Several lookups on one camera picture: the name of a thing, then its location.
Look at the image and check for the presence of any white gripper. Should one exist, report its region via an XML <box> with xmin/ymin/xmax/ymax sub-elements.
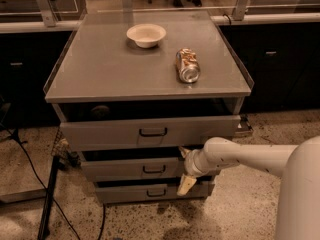
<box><xmin>177</xmin><ymin>146</ymin><xmax>222</xmax><ymax>196</ymax></box>

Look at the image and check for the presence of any grey drawer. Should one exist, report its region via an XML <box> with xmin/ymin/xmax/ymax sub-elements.
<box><xmin>81</xmin><ymin>157</ymin><xmax>185</xmax><ymax>182</ymax></box>
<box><xmin>60</xmin><ymin>115</ymin><xmax>240</xmax><ymax>151</ymax></box>
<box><xmin>95</xmin><ymin>177</ymin><xmax>214</xmax><ymax>204</ymax></box>

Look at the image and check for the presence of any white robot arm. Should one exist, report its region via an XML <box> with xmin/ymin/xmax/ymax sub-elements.
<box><xmin>177</xmin><ymin>136</ymin><xmax>320</xmax><ymax>240</ymax></box>

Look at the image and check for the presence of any grey bottom drawer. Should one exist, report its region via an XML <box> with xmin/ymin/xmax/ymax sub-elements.
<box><xmin>95</xmin><ymin>177</ymin><xmax>214</xmax><ymax>204</ymax></box>

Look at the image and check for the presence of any grey top drawer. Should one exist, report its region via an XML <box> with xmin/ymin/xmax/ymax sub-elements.
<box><xmin>60</xmin><ymin>115</ymin><xmax>240</xmax><ymax>151</ymax></box>

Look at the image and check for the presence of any grey drawer cabinet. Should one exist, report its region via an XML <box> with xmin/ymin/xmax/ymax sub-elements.
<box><xmin>43</xmin><ymin>10</ymin><xmax>255</xmax><ymax>205</ymax></box>

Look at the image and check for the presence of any crushed soda can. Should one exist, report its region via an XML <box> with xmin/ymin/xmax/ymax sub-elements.
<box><xmin>176</xmin><ymin>48</ymin><xmax>200</xmax><ymax>83</ymax></box>

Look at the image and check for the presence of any black stand pole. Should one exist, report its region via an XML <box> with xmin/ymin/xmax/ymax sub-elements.
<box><xmin>37</xmin><ymin>156</ymin><xmax>60</xmax><ymax>240</ymax></box>

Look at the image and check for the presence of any white paper bowl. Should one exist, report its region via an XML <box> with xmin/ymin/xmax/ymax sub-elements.
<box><xmin>126</xmin><ymin>24</ymin><xmax>166</xmax><ymax>49</ymax></box>

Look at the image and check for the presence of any metal railing post right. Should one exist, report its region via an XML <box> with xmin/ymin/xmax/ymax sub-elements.
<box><xmin>231</xmin><ymin>0</ymin><xmax>254</xmax><ymax>22</ymax></box>

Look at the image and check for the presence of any black floor cable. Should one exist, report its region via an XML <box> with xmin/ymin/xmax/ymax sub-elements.
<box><xmin>0</xmin><ymin>122</ymin><xmax>107</xmax><ymax>240</ymax></box>

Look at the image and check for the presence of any metal railing post left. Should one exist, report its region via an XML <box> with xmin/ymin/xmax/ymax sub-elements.
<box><xmin>36</xmin><ymin>0</ymin><xmax>56</xmax><ymax>27</ymax></box>

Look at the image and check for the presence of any horizontal white rail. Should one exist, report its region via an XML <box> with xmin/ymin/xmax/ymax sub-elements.
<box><xmin>0</xmin><ymin>13</ymin><xmax>320</xmax><ymax>34</ymax></box>

